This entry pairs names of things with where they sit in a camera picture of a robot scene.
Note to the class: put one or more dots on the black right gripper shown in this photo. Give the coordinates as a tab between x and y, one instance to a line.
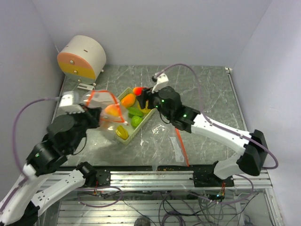
147	94

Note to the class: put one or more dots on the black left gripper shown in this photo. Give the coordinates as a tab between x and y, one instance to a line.
92	114

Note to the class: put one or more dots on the red toy tomato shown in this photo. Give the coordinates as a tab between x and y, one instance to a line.
138	90

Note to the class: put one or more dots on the toy peach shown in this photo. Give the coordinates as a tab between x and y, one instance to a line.
112	110

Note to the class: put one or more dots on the clear bag orange zipper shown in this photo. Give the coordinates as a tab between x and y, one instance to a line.
101	99

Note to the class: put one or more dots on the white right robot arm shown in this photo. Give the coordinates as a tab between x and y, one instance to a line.
249	147

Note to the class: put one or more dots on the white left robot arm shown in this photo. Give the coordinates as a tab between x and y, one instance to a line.
25	202

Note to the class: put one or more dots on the yellow toy fruit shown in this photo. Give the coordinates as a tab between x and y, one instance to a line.
145	110

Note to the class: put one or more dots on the orange toy mango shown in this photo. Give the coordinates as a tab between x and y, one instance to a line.
128	100

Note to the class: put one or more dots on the green toy leaf vegetable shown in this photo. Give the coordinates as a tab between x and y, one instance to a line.
134	112

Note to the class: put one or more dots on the pale green plastic basket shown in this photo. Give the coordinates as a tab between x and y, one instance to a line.
129	117

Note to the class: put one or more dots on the green toy round vegetable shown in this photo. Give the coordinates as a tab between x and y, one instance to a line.
136	121

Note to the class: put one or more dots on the yellow toy starfruit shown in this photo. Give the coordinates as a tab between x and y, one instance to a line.
121	132

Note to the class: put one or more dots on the round cream drawer box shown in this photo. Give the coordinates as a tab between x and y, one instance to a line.
82	59

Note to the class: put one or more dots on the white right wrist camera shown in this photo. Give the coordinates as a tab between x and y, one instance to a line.
161	81

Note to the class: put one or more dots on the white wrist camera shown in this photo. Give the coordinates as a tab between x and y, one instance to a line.
161	81
70	103

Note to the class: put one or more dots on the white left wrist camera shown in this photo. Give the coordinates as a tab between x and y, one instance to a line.
70	103

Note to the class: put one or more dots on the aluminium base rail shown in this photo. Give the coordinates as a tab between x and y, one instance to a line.
175	180

